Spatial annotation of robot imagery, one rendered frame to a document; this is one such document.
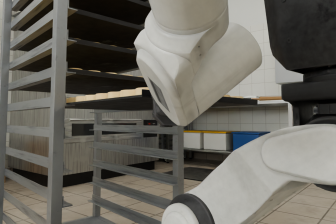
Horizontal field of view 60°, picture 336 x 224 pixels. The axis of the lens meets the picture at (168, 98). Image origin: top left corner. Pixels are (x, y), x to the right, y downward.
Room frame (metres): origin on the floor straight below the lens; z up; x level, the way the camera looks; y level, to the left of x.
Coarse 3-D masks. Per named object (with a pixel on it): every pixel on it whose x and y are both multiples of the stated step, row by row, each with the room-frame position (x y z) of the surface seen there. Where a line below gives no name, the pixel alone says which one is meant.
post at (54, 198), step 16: (64, 0) 0.78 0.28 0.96; (64, 16) 0.78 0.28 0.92; (64, 32) 0.78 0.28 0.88; (64, 48) 0.78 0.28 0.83; (64, 64) 0.78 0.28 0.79; (64, 80) 0.78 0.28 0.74; (64, 96) 0.78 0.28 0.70; (48, 160) 0.78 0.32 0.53; (48, 176) 0.78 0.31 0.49; (48, 192) 0.78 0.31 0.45; (48, 208) 0.78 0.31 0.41
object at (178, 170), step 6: (180, 126) 1.08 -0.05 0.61; (180, 132) 1.08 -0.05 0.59; (174, 138) 1.08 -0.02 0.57; (180, 138) 1.08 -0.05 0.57; (174, 144) 1.08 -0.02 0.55; (180, 144) 1.08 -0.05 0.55; (180, 150) 1.07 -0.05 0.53; (180, 156) 1.07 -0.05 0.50; (174, 162) 1.08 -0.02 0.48; (180, 162) 1.07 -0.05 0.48; (174, 168) 1.08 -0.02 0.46; (180, 168) 1.07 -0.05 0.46; (174, 174) 1.08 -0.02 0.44; (180, 174) 1.07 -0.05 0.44; (180, 180) 1.07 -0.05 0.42; (174, 186) 1.08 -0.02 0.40; (180, 186) 1.07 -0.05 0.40; (174, 192) 1.08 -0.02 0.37; (180, 192) 1.07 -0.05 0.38
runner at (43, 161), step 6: (6, 150) 1.23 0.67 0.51; (12, 150) 1.16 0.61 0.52; (18, 150) 1.10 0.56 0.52; (18, 156) 1.10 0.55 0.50; (24, 156) 1.04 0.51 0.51; (30, 156) 0.99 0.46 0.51; (36, 156) 0.95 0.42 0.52; (42, 156) 0.91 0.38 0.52; (36, 162) 0.94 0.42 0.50; (42, 162) 0.90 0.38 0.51
